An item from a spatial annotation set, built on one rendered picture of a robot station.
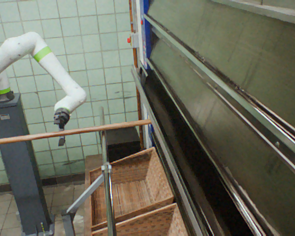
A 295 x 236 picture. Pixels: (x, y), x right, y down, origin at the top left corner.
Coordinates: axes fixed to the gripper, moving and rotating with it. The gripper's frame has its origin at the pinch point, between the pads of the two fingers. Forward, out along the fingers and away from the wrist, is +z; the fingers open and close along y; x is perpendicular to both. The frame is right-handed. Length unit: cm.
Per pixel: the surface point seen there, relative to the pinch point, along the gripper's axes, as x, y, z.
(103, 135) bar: -24.1, 1.3, 5.7
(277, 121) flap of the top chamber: -57, -54, 115
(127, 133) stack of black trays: -41, 34, -54
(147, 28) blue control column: -59, -44, -40
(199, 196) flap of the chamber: -49, -23, 94
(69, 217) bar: -3.7, 25.8, 38.7
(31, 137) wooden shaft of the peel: 14.4, -0.5, 1.7
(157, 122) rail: -46, -25, 51
